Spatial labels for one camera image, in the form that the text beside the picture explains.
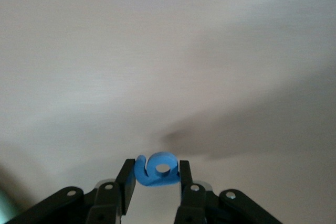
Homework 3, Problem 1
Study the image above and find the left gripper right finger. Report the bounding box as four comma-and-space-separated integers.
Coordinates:
174, 160, 208, 224

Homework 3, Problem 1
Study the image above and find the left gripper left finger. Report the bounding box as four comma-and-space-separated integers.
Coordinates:
85, 158, 137, 224

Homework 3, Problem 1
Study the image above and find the blue foam letter g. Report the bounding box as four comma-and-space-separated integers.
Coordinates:
133, 152, 181, 188

